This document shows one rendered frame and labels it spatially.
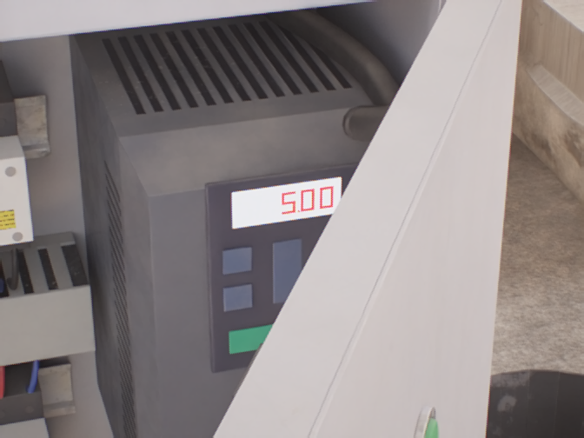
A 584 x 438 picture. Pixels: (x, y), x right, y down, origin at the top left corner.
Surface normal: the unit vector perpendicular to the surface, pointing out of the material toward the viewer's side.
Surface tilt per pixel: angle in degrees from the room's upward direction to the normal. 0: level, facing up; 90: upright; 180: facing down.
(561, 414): 81
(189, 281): 90
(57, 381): 90
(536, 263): 0
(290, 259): 90
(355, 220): 0
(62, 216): 90
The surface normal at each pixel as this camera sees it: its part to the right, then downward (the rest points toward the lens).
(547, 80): -0.52, -0.66
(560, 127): -0.96, 0.22
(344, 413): 0.96, 0.14
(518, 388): 0.21, 0.35
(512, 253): 0.00, -0.87
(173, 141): 0.12, -0.59
